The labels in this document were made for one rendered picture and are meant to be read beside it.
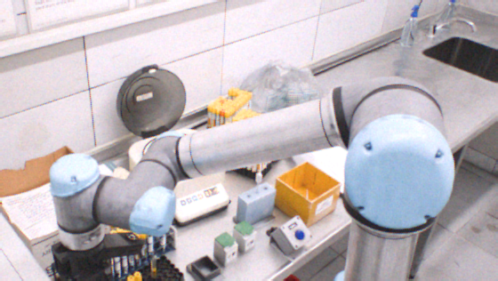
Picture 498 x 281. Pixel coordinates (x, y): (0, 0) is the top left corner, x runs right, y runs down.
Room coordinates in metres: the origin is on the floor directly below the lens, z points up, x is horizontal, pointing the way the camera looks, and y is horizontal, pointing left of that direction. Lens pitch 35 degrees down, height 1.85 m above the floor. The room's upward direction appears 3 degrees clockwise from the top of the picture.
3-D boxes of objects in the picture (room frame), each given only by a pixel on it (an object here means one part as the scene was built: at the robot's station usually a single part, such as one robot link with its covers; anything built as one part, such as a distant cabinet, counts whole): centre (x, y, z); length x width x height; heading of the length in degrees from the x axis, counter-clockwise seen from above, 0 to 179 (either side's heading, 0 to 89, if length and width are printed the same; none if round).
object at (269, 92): (1.65, -0.15, 0.97); 0.26 x 0.17 x 0.19; 147
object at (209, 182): (1.16, 0.10, 0.94); 0.30 x 0.24 x 0.12; 34
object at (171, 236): (0.88, 0.20, 0.91); 0.20 x 0.10 x 0.07; 133
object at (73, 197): (0.60, 0.21, 1.32); 0.09 x 0.08 x 0.11; 76
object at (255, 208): (1.04, -0.12, 0.92); 0.10 x 0.07 x 0.10; 128
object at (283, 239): (0.96, -0.19, 0.92); 0.13 x 0.07 x 0.08; 43
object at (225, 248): (0.90, -0.04, 0.91); 0.05 x 0.04 x 0.07; 43
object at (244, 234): (0.94, -0.08, 0.91); 0.05 x 0.04 x 0.07; 43
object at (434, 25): (2.46, -1.18, 0.94); 0.24 x 0.17 x 0.14; 43
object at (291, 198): (1.11, -0.26, 0.93); 0.13 x 0.13 x 0.10; 42
